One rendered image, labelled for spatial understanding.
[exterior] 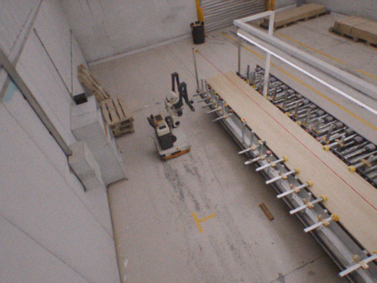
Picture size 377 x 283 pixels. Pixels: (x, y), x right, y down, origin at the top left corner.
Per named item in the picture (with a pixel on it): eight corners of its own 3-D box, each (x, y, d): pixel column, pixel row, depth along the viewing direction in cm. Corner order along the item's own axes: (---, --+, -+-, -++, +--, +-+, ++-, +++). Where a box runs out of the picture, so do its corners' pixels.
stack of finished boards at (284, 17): (325, 10, 968) (326, 6, 956) (275, 27, 921) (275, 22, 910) (311, 7, 1022) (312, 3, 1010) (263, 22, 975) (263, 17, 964)
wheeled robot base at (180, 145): (162, 162, 507) (159, 154, 490) (154, 144, 552) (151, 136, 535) (191, 151, 518) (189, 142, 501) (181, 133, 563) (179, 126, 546)
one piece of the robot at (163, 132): (163, 155, 502) (153, 124, 445) (156, 139, 541) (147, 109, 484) (178, 149, 508) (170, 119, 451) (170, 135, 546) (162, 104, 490)
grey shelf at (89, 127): (106, 187, 482) (70, 129, 376) (102, 158, 546) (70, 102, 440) (128, 179, 490) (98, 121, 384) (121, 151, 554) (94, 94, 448)
